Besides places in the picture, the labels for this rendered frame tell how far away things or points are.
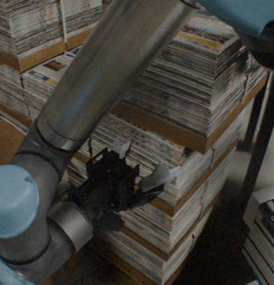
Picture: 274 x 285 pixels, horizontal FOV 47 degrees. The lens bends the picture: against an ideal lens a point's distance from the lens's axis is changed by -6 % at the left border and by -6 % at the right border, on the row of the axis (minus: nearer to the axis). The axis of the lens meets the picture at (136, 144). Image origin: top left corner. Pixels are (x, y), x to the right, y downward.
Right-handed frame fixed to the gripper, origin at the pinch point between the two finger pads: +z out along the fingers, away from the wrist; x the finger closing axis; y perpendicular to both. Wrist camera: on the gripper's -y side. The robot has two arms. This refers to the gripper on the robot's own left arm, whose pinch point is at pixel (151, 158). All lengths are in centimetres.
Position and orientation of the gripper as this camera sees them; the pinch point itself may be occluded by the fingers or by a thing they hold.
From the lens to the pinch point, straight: 64.6
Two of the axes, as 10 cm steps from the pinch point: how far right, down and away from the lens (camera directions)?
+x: -7.9, -3.9, 4.7
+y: 0.0, -7.6, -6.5
